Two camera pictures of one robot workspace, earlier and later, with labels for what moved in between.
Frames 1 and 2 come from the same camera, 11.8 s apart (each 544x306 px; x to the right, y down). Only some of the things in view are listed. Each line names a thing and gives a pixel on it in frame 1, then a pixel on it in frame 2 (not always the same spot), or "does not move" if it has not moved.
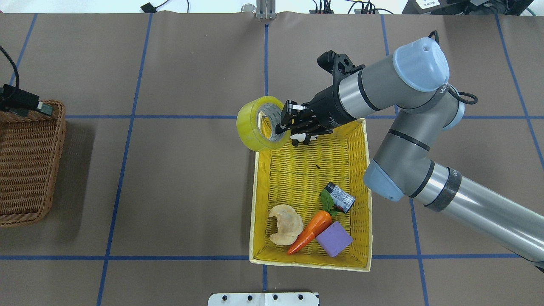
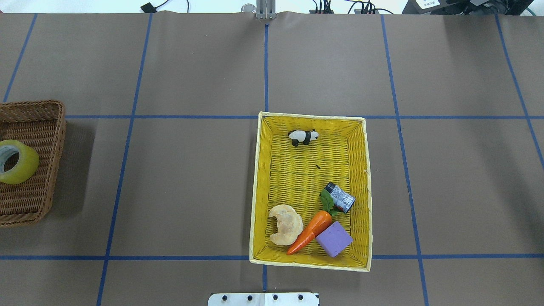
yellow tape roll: (247, 117) -> (18, 162)
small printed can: (342, 199) does not move
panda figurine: (305, 138) does not move
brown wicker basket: (30, 149) does not move
